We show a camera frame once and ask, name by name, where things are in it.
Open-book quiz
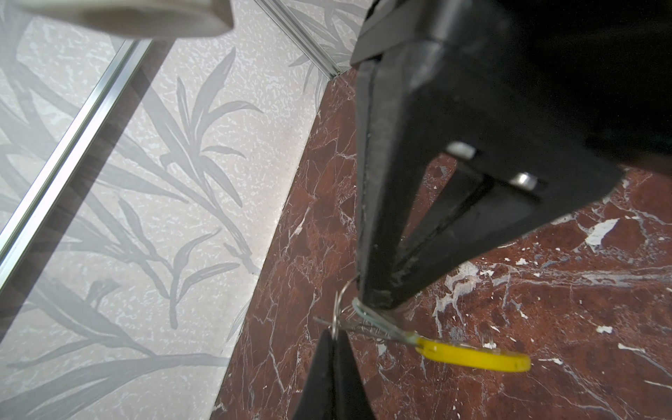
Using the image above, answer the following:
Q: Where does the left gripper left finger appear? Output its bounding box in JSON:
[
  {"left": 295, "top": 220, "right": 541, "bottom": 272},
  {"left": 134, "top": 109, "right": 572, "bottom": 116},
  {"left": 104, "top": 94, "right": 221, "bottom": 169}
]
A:
[{"left": 292, "top": 330, "right": 335, "bottom": 420}]

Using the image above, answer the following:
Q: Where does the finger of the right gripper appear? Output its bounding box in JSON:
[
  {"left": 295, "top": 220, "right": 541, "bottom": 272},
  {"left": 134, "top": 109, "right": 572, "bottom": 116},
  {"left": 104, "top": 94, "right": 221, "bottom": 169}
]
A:
[{"left": 356, "top": 58, "right": 415, "bottom": 307}]

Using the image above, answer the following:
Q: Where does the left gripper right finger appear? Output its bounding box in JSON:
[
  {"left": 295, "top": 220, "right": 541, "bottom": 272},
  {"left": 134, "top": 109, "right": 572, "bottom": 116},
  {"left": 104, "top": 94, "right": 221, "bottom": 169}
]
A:
[{"left": 334, "top": 330, "right": 376, "bottom": 420}]

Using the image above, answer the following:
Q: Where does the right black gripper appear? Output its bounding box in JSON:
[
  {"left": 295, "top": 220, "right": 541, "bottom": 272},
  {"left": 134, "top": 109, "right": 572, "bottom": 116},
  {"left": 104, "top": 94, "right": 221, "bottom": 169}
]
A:
[{"left": 350, "top": 1, "right": 671, "bottom": 304}]

